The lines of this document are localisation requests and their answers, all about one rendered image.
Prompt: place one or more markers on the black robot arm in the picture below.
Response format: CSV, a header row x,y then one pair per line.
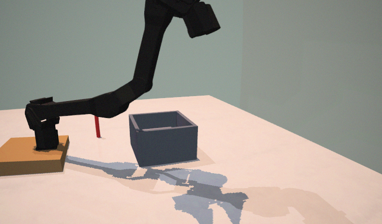
x,y
200,20

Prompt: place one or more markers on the red tapered peg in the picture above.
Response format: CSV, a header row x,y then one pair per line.
x,y
97,127

